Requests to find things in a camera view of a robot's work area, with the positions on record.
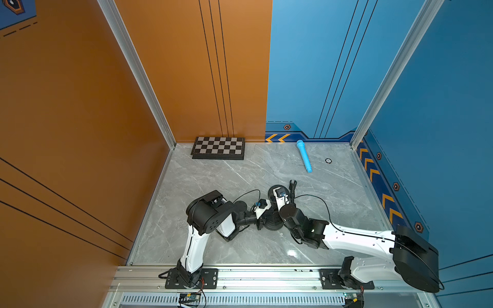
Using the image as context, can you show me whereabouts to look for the black round stand base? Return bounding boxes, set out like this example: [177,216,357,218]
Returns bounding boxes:
[264,213,284,231]

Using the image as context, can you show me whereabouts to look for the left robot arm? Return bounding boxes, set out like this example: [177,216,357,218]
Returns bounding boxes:
[176,190,272,288]

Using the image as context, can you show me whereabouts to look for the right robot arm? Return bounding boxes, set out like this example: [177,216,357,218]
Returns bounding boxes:
[276,196,444,293]

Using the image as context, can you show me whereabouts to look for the light blue toy microphone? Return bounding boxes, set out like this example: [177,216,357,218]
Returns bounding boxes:
[297,140,313,173]

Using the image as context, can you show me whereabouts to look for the black white checkerboard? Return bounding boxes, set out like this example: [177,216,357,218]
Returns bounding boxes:
[191,137,245,160]

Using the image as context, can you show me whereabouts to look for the left green circuit board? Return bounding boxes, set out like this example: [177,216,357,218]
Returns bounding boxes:
[178,293,201,307]

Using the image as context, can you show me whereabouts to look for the green circuit board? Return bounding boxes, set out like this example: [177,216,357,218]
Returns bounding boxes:
[178,293,201,307]
[342,293,365,308]

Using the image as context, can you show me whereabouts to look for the right green circuit board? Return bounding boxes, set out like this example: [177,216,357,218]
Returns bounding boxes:
[342,293,365,308]

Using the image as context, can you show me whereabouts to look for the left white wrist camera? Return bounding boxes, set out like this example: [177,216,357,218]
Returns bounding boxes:
[254,199,272,219]

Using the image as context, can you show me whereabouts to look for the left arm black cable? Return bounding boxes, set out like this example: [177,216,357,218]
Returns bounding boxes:
[234,189,262,210]

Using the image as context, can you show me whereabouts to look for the aluminium rail frame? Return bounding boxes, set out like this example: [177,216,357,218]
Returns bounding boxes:
[102,265,440,307]

